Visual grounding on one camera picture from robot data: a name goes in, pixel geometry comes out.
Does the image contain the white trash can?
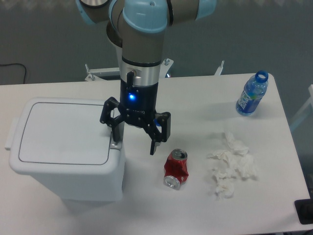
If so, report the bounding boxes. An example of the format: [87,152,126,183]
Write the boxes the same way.
[5,97,126,202]

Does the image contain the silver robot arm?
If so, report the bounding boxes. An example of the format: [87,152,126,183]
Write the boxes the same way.
[76,0,217,154]

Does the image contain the crushed red soda can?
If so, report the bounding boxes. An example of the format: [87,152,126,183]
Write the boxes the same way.
[163,148,189,190]

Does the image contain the white furniture at right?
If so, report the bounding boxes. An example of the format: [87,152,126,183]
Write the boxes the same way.
[289,84,313,132]

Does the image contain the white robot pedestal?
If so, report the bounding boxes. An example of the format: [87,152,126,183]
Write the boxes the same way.
[84,19,225,82]

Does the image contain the crumpled white tissue pile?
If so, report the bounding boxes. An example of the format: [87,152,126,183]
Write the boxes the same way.
[207,132,258,199]

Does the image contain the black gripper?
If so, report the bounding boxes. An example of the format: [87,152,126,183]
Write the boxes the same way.
[100,80,171,155]

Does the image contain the blue plastic bottle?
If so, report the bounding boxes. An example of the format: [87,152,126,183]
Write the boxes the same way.
[236,70,268,116]

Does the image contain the black floor cable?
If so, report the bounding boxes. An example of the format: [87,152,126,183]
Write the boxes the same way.
[0,63,27,84]

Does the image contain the black device at edge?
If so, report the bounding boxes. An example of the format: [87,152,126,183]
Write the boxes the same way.
[294,199,313,225]

